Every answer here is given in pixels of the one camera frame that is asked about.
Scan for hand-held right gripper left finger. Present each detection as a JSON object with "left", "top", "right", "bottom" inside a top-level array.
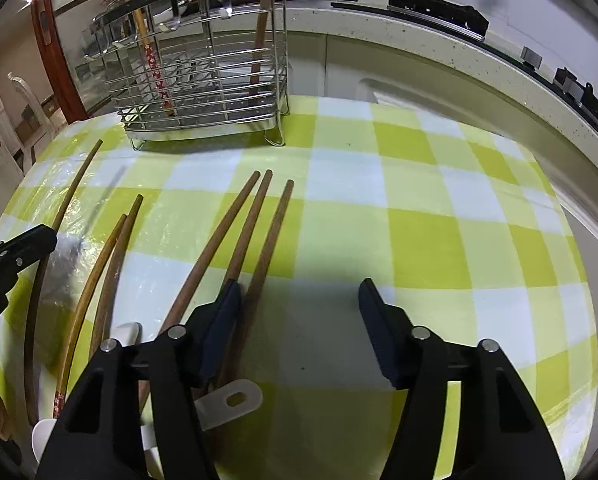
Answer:
[{"left": 36, "top": 280, "right": 243, "bottom": 480}]

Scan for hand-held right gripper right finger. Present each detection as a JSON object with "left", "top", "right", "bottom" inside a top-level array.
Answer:
[{"left": 357, "top": 277, "right": 567, "bottom": 480}]

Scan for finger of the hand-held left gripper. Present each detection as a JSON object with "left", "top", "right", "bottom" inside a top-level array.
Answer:
[{"left": 0, "top": 224, "right": 58, "bottom": 295}]

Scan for brown wooden chopstick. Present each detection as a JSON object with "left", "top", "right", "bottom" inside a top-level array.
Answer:
[
  {"left": 214, "top": 179, "right": 296, "bottom": 396},
  {"left": 249, "top": 0, "right": 276, "bottom": 106},
  {"left": 224, "top": 170, "right": 274, "bottom": 283},
  {"left": 91, "top": 194, "right": 144, "bottom": 348},
  {"left": 23, "top": 139, "right": 104, "bottom": 427},
  {"left": 138, "top": 170, "right": 262, "bottom": 411}
]

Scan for white plastic rice paddle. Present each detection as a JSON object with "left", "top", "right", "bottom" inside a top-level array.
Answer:
[{"left": 195, "top": 379, "right": 264, "bottom": 432}]

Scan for floral patterned wooden chopstick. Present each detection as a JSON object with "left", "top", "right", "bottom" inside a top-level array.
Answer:
[
  {"left": 53, "top": 213, "right": 128, "bottom": 420},
  {"left": 121, "top": 0, "right": 176, "bottom": 117}
]

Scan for metal wire utensil rack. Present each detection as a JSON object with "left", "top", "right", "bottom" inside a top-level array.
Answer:
[{"left": 83, "top": 0, "right": 290, "bottom": 152}]

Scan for green white checkered tablecloth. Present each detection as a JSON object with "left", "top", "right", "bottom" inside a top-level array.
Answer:
[{"left": 0, "top": 95, "right": 598, "bottom": 480}]

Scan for white dining chair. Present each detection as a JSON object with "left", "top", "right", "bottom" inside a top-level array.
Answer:
[{"left": 8, "top": 72, "right": 58, "bottom": 161}]

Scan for red wooden glass sliding door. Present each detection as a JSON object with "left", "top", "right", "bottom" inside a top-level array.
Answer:
[{"left": 28, "top": 0, "right": 124, "bottom": 125}]

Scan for white stone kitchen counter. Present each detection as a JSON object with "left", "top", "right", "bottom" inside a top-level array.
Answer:
[{"left": 279, "top": 0, "right": 598, "bottom": 171}]

